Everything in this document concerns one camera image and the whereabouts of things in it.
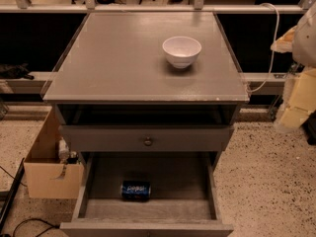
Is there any blue pepsi can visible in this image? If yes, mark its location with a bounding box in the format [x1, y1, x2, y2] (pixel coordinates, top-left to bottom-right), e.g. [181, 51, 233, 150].
[120, 181, 151, 200]

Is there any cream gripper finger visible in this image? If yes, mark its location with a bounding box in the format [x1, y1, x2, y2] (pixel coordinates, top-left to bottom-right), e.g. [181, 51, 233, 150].
[271, 27, 296, 53]
[275, 68, 316, 131]

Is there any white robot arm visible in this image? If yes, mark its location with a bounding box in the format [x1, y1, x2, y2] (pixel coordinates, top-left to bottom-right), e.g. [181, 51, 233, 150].
[271, 3, 316, 132]

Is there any white cable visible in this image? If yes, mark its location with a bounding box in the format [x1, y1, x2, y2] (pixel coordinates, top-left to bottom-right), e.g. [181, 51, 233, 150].
[246, 2, 280, 95]

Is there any black flat bar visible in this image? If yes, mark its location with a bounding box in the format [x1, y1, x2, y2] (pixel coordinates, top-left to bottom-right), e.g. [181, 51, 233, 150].
[0, 161, 25, 232]

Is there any closed grey top drawer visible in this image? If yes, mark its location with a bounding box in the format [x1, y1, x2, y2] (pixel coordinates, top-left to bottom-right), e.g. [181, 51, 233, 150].
[59, 125, 234, 152]

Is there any grey wooden drawer cabinet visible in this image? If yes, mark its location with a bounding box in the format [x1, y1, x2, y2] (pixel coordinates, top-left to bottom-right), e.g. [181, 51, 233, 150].
[42, 11, 250, 172]

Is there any open grey middle drawer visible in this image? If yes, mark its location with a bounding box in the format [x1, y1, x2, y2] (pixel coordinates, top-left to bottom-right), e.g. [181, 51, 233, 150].
[61, 152, 233, 237]

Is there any white bottle in box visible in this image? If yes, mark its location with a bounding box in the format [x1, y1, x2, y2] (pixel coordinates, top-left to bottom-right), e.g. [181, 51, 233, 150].
[58, 139, 70, 161]

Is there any cardboard box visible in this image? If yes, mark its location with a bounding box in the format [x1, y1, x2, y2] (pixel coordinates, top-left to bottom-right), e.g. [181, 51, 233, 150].
[24, 111, 84, 199]

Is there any black object on ledge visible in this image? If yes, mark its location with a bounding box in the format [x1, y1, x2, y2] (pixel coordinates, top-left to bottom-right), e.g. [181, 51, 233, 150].
[0, 63, 35, 80]

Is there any white ceramic bowl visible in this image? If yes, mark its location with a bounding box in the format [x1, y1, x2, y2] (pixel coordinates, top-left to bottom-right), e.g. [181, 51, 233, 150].
[162, 37, 201, 69]

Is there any black floor cable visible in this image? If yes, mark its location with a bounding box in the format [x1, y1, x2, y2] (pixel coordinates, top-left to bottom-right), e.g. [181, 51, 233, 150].
[11, 217, 60, 237]

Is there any round brass drawer knob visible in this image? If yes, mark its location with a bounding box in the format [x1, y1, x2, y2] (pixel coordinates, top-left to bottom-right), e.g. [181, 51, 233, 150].
[143, 137, 153, 146]

